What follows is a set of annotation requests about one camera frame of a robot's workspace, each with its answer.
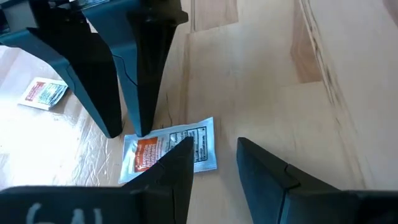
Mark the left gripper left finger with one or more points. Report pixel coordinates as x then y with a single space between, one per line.
149 199

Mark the narrow white packet orange label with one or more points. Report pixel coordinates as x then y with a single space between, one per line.
43 93
146 152

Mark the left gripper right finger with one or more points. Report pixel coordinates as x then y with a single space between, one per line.
270 193

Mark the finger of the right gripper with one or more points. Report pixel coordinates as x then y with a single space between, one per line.
87 71
146 62

